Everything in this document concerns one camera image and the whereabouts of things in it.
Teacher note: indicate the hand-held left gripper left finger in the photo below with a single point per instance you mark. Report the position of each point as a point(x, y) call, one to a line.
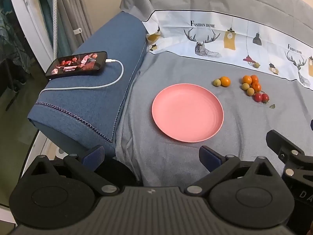
point(94, 156)

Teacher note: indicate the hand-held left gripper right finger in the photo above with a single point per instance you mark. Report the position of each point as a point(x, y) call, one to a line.
point(209, 158)

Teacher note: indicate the red cherry tomato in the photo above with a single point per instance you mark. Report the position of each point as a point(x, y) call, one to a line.
point(265, 98)
point(257, 97)

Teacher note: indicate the pink plate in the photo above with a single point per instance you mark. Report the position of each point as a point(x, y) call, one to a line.
point(188, 112)

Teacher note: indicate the small orange citrus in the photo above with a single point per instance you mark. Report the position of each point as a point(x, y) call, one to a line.
point(257, 87)
point(255, 78)
point(225, 81)
point(247, 79)

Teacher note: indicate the white round object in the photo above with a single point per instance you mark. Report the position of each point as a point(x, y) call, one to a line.
point(59, 153)

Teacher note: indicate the grey bed sheet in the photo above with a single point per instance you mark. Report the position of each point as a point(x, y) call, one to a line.
point(244, 132)

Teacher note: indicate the black smartphone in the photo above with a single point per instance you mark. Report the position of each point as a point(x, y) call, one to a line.
point(75, 64)

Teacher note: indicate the white clip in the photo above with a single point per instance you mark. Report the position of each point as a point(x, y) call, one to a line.
point(77, 31)

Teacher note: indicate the printed white cloth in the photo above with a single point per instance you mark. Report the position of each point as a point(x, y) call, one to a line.
point(176, 36)

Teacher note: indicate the speckled white pole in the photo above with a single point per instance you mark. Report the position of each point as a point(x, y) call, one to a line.
point(55, 17)

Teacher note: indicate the hanging patterned clothes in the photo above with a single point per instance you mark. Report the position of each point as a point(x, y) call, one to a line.
point(9, 34)

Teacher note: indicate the grey curtain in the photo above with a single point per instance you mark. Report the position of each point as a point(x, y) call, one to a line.
point(73, 5)

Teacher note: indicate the teal cloth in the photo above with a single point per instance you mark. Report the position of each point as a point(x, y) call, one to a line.
point(45, 0)

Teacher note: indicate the white door frame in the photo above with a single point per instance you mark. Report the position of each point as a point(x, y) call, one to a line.
point(31, 17)

